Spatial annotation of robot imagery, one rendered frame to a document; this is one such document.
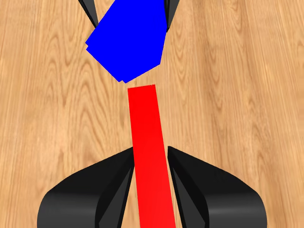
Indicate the blue hollow socket block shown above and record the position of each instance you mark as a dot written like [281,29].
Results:
[129,40]

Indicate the thin red peg bar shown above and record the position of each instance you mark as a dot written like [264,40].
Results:
[149,154]

